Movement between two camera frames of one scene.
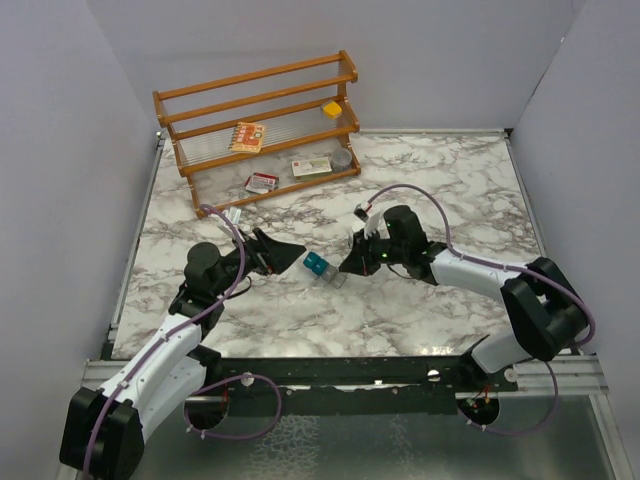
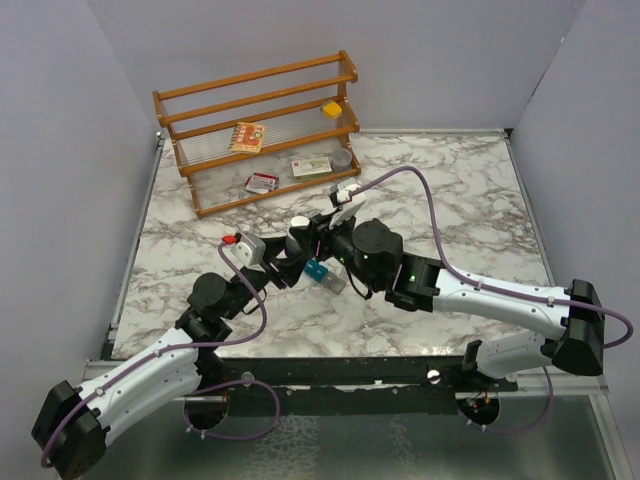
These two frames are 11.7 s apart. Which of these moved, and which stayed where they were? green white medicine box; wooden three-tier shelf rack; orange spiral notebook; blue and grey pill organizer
Moved: blue and grey pill organizer
Stayed: wooden three-tier shelf rack; orange spiral notebook; green white medicine box
